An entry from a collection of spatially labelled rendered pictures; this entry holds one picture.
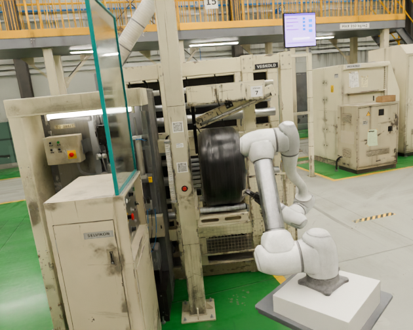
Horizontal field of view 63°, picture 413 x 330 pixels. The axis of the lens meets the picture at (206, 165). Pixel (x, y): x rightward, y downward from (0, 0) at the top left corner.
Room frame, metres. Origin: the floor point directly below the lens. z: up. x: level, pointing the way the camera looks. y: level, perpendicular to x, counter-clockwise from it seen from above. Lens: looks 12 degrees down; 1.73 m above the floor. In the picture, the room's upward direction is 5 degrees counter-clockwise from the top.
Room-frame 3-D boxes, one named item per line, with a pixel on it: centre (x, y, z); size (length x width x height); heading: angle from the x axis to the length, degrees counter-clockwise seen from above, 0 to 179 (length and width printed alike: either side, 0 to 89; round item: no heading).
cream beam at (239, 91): (2.74, -0.20, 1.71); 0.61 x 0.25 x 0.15; 91
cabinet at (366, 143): (6.27, -3.09, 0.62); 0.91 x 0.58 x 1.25; 104
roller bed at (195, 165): (2.81, 0.15, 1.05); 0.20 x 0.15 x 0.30; 91
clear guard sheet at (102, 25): (1.88, 0.46, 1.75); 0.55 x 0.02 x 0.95; 1
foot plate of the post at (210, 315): (2.41, 0.18, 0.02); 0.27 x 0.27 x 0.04; 1
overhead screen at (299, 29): (5.99, -1.78, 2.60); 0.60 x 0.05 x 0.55; 104
